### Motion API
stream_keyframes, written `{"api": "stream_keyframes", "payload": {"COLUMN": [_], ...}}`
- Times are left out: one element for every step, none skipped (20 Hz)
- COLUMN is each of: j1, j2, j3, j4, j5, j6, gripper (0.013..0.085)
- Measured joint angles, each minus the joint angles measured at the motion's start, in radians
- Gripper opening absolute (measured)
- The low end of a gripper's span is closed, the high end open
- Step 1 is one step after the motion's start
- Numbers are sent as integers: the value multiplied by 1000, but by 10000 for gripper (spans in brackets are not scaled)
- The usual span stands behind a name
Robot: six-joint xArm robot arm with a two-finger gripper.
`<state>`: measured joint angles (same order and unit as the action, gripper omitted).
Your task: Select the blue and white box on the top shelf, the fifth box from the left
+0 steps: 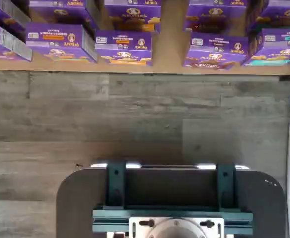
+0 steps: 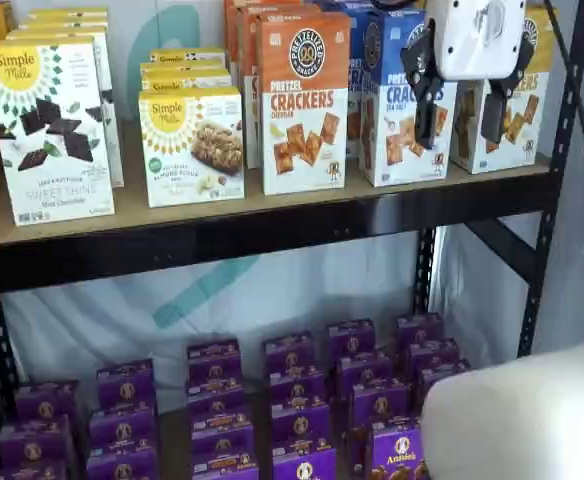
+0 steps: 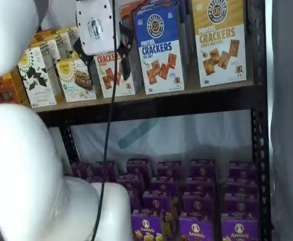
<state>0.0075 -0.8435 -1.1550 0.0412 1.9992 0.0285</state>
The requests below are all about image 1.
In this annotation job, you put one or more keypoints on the dark robot base platform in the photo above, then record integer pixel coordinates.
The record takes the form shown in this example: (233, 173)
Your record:
(80, 198)

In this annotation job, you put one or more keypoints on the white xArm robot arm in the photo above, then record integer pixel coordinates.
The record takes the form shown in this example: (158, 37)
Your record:
(177, 230)

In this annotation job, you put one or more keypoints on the wooden board under purple boxes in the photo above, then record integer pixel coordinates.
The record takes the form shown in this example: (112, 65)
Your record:
(169, 49)

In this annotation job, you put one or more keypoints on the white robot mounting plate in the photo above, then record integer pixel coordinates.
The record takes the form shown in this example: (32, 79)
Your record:
(131, 235)

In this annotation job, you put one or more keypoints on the teal metal mounting frame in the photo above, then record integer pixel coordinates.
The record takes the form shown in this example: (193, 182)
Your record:
(115, 186)

